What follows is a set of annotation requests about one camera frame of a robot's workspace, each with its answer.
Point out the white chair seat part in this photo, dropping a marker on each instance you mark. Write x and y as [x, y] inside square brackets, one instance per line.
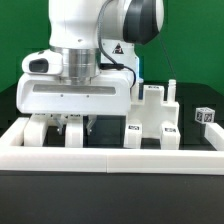
[157, 111]

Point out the white U-shaped boundary frame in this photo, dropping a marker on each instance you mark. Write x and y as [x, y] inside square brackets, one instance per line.
[15, 155]

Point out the white chair back part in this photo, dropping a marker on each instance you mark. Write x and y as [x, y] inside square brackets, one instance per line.
[36, 129]

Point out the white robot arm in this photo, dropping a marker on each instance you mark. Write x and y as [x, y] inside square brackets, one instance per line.
[85, 24]

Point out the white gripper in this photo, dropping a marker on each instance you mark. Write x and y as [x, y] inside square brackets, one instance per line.
[69, 81]

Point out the right white marker cube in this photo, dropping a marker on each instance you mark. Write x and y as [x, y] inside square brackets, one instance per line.
[204, 115]

